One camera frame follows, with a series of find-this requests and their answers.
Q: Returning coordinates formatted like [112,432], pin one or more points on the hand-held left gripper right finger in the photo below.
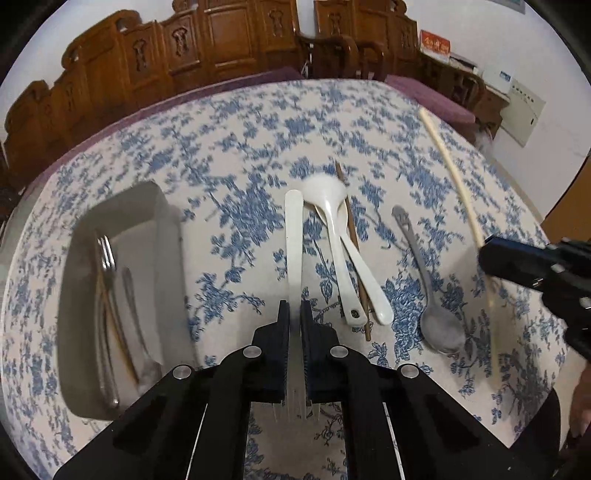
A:
[318,364]

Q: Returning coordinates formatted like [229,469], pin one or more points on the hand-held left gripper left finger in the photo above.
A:
[277,360]

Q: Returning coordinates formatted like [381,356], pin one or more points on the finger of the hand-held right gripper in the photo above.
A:
[575,249]
[508,258]

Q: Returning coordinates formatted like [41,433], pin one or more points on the white ceramic spoon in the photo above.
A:
[374,300]

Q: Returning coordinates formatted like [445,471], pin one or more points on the cream plastic chopstick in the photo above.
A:
[455,175]

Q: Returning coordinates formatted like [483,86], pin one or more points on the white plastic fork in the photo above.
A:
[293,240]

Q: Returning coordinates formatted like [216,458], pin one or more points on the plain metal spoon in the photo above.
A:
[147,371]

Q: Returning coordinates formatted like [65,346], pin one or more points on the pale wooden chopstick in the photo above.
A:
[117,332]

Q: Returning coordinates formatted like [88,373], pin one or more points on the dark wooden chopstick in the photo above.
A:
[344,189]

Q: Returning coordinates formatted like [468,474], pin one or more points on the rectangular metal tray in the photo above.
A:
[147,230]

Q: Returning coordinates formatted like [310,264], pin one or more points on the metal fork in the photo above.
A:
[104,258]

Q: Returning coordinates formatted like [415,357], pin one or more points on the person's right hand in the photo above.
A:
[581,406]

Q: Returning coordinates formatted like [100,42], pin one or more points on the brown wooden door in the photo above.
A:
[572,203]

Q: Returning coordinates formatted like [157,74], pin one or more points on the wooden side table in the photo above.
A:
[496,105]

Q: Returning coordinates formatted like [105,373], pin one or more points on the purple armchair cushion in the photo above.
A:
[429,97]

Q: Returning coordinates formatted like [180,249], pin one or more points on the white box with blue label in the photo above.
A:
[498,78]

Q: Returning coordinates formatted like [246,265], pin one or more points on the flat cardboard box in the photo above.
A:
[464,62]

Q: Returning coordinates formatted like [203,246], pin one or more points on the red box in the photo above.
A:
[434,46]

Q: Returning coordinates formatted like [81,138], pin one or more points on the blue floral tablecloth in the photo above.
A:
[231,138]

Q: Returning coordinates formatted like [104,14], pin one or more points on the carved wooden armchair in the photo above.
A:
[369,23]

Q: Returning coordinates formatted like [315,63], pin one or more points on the carved wooden sofa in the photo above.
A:
[221,41]

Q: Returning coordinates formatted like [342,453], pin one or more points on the white wall panel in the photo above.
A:
[524,113]

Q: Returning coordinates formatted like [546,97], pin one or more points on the grey wall electrical box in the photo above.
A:
[515,3]

